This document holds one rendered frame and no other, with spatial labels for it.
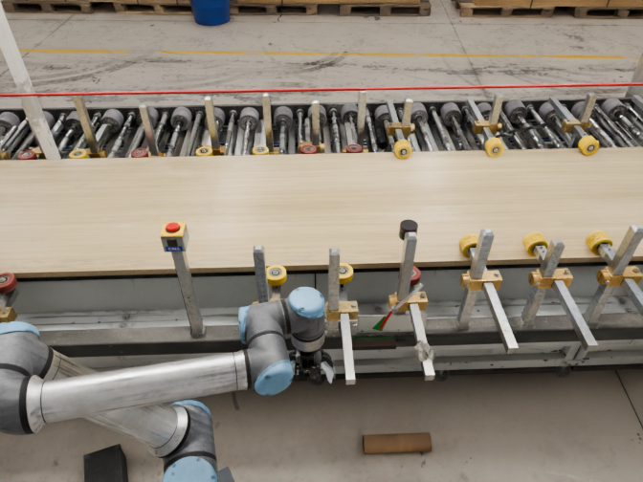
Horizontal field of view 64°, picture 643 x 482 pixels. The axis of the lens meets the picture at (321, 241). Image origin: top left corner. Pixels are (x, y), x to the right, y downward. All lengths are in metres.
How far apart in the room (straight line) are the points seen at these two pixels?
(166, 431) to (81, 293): 0.90
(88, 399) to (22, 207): 1.50
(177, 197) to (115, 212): 0.27
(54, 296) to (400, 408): 1.63
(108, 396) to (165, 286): 1.03
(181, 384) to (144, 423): 0.36
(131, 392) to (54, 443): 1.65
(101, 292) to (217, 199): 0.61
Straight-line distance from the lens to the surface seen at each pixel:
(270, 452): 2.52
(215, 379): 1.18
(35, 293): 2.37
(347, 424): 2.58
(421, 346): 1.77
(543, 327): 2.18
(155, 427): 1.55
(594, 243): 2.21
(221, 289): 2.14
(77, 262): 2.17
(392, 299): 1.88
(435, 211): 2.25
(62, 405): 1.20
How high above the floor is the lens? 2.25
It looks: 41 degrees down
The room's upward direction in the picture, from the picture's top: straight up
